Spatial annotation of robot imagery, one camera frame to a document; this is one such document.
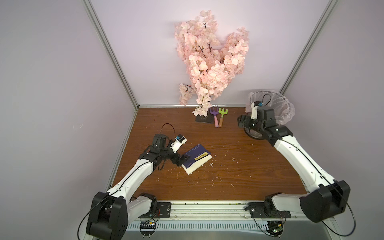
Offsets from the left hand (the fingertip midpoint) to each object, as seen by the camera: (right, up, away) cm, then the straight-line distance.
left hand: (184, 150), depth 82 cm
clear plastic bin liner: (+59, +24, +5) cm, 64 cm away
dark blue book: (+8, -5, +7) cm, 12 cm away
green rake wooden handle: (+27, +23, +35) cm, 50 cm away
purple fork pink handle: (+22, +22, +34) cm, 46 cm away
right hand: (+35, +20, -4) cm, 40 cm away
